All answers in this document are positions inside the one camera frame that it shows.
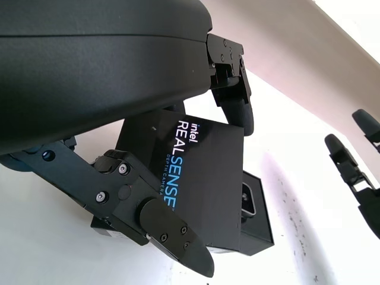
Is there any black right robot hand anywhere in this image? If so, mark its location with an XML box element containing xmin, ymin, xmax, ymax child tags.
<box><xmin>325</xmin><ymin>108</ymin><xmax>380</xmax><ymax>241</ymax></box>

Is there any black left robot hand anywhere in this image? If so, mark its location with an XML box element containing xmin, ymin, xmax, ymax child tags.
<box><xmin>0</xmin><ymin>0</ymin><xmax>255</xmax><ymax>278</ymax></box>

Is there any small silver depth camera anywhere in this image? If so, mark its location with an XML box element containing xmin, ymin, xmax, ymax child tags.
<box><xmin>242</xmin><ymin>183</ymin><xmax>257</xmax><ymax>219</ymax></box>

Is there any small black box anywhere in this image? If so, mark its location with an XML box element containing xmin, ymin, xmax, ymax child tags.
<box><xmin>90</xmin><ymin>109</ymin><xmax>245</xmax><ymax>256</ymax></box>

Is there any black camera box base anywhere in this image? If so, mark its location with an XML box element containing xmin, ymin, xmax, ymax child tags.
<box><xmin>237</xmin><ymin>171</ymin><xmax>276</xmax><ymax>257</ymax></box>

